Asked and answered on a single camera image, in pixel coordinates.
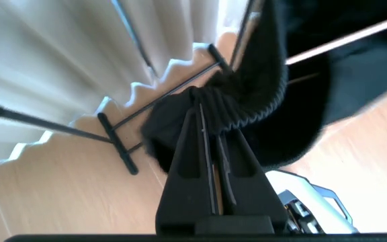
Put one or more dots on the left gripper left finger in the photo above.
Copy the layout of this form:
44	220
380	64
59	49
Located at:
186	195

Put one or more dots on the black clothes rack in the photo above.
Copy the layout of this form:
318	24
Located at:
119	148

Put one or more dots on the black shorts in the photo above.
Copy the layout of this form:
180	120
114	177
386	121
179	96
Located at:
281	127

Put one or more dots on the beige curtain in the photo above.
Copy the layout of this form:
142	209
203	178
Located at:
62	50

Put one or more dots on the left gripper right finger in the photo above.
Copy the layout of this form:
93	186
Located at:
257	198

